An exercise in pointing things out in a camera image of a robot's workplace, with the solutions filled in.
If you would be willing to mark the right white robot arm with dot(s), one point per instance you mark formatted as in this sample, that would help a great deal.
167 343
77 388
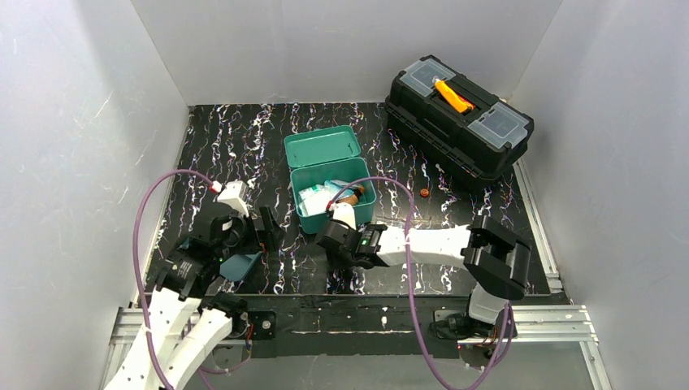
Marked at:
496 257

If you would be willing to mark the white gauze pad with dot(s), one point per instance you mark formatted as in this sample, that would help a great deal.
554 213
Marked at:
314 203

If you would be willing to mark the white plastic bottle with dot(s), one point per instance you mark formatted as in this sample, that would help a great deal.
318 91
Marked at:
311 191

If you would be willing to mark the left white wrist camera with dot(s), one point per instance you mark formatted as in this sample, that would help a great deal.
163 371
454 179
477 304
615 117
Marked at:
234 194

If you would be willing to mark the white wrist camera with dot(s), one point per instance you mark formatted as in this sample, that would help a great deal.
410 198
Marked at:
234 194
344 213

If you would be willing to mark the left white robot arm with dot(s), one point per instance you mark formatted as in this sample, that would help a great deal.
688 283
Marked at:
182 325

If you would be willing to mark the brown medicine bottle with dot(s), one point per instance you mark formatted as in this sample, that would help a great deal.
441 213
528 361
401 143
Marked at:
351 195

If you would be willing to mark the blue cotton swab pouch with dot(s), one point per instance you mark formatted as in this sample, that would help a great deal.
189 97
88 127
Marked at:
334 186

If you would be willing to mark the dark teal tray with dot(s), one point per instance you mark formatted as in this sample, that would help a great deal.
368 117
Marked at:
238 266

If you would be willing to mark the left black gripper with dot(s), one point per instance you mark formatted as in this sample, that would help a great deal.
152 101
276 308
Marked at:
257 231

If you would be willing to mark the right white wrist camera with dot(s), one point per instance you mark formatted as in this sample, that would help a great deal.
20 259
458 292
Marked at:
344 213

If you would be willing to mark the black toolbox orange handle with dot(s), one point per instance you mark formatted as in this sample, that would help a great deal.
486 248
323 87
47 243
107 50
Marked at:
471 133

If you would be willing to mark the green medicine box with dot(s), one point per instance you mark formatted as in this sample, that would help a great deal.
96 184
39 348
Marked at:
322 154

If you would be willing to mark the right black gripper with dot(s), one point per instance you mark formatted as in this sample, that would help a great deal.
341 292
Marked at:
331 236

